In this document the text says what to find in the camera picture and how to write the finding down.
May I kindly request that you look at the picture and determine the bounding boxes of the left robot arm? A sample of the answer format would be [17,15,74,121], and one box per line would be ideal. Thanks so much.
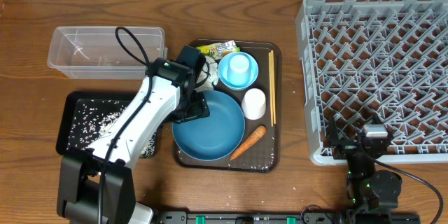
[57,55,209,223]

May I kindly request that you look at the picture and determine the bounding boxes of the grey dishwasher rack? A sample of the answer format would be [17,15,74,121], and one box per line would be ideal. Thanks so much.
[295,0,447,166]

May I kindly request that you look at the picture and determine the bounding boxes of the wooden chopstick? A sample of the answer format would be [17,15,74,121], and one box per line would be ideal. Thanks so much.
[268,50,274,127]
[270,50,277,125]

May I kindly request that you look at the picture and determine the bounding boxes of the light blue cup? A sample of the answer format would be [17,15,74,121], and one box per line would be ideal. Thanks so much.
[227,55,250,86]

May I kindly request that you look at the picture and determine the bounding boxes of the black waste tray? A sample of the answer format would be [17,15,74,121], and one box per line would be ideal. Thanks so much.
[55,90,164,160]

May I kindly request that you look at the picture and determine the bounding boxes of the right wooden chopstick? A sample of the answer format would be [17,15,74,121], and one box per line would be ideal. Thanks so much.
[270,50,277,125]

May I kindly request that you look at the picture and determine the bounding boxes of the left wooden chopstick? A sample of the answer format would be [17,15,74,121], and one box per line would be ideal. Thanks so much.
[268,50,274,127]

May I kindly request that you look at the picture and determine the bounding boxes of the pile of white rice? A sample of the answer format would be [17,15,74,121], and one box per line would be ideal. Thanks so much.
[68,98,157,158]

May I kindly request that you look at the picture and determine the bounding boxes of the brown serving tray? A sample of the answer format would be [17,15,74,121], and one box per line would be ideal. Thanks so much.
[173,41,281,173]

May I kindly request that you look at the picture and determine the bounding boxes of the green snack wrapper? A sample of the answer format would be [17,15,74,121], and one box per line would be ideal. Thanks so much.
[197,41,240,60]

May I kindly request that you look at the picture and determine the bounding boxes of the pale pink cup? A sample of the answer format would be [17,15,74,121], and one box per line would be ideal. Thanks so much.
[241,88,266,120]

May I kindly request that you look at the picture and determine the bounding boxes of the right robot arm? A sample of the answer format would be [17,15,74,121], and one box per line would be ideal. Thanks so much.
[328,115,403,223]

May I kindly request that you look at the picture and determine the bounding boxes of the light blue bowl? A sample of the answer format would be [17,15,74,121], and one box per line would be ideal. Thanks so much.
[218,52,259,91]

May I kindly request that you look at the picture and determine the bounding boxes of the dark blue plate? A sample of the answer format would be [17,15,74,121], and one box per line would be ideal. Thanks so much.
[172,90,245,161]

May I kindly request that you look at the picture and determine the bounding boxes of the clear plastic bin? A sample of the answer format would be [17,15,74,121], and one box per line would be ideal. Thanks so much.
[47,26,146,80]

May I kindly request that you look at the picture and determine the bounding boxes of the crumpled white tissue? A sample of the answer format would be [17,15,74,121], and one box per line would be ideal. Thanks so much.
[195,56,219,92]

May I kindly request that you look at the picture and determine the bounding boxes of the orange carrot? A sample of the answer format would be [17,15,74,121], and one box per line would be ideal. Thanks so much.
[230,125,267,160]

